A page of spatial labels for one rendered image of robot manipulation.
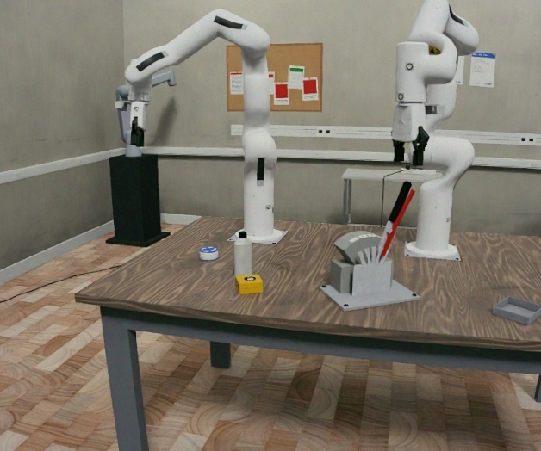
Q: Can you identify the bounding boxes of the white plastic bottle with black cap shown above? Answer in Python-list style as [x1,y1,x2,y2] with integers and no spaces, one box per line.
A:
[233,231,252,279]

